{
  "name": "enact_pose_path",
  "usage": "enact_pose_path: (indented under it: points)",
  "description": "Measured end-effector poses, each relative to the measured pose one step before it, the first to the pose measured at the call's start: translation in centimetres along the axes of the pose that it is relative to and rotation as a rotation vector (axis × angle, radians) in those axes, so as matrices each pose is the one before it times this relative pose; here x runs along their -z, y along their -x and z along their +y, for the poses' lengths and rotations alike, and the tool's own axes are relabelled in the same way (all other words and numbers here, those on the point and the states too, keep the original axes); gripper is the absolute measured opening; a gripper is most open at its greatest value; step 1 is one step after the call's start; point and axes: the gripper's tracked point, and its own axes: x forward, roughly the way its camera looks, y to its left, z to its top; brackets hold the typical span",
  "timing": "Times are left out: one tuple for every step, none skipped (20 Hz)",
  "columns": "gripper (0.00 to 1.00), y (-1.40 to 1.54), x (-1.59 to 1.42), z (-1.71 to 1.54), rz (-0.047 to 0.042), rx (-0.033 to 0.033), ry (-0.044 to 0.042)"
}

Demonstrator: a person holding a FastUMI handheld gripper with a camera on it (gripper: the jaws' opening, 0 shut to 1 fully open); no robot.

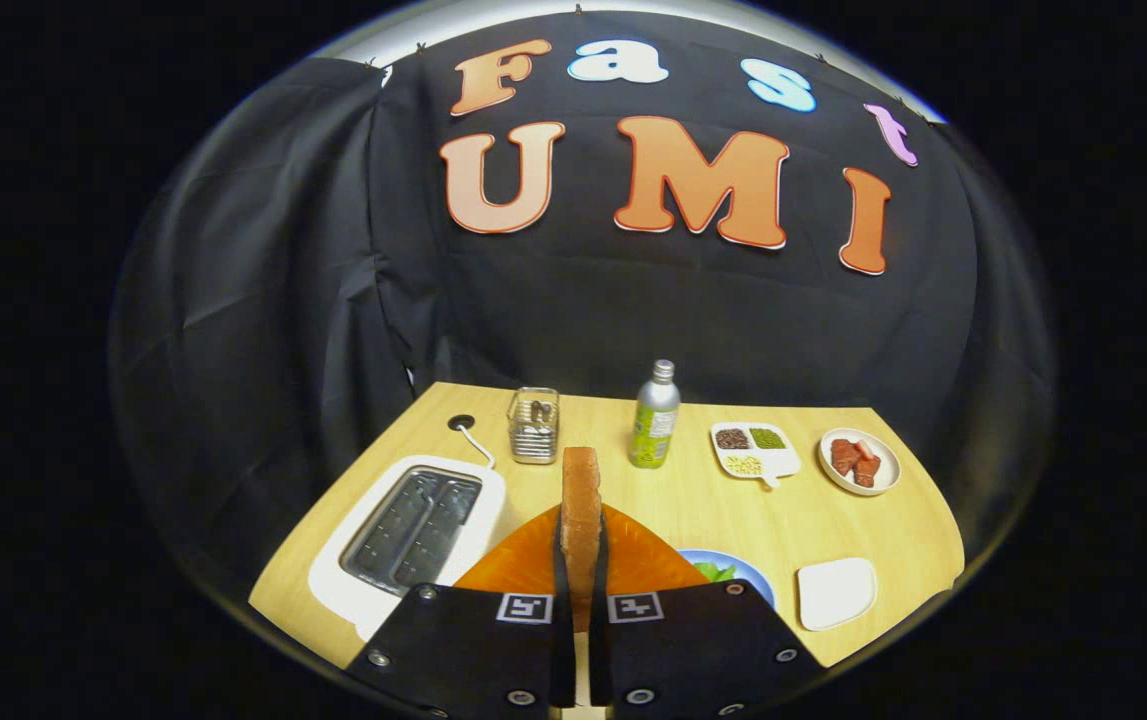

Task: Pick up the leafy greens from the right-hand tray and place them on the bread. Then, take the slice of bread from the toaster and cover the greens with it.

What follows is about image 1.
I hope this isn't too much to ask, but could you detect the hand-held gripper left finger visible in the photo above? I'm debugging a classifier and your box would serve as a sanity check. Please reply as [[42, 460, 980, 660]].
[[346, 505, 579, 720]]

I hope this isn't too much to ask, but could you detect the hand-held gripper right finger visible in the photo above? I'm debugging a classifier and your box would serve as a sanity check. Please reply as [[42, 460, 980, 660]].
[[588, 503, 826, 720]]

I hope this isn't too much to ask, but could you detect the toasted bread slice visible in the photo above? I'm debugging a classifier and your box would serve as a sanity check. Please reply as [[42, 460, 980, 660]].
[[561, 446, 602, 633]]

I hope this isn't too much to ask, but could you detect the blue round plate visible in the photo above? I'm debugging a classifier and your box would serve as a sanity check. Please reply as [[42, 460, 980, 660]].
[[678, 548, 777, 611]]

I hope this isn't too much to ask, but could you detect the green label metal bottle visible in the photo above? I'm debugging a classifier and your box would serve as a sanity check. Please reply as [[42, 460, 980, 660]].
[[629, 359, 682, 471]]

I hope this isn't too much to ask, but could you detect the white toaster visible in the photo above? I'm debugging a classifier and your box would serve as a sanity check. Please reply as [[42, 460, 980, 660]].
[[308, 455, 509, 641]]

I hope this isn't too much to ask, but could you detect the white square plate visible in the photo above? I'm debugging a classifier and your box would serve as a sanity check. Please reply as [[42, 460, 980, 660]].
[[796, 557, 879, 632]]

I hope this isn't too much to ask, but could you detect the white divided dish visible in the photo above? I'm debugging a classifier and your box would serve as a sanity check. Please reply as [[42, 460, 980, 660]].
[[710, 421, 802, 489]]

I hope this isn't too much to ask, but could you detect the black backdrop cloth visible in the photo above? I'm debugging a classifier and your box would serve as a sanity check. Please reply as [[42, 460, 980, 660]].
[[111, 10, 1056, 561]]

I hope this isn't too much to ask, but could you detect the white oval plate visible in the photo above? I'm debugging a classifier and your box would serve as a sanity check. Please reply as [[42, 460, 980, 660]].
[[818, 427, 902, 497]]

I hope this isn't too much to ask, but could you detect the metal wire basket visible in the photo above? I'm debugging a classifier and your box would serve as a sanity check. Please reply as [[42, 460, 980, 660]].
[[506, 386, 561, 466]]

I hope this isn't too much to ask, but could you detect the white toaster cable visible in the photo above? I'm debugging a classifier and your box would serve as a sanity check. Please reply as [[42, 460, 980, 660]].
[[453, 425, 497, 471]]

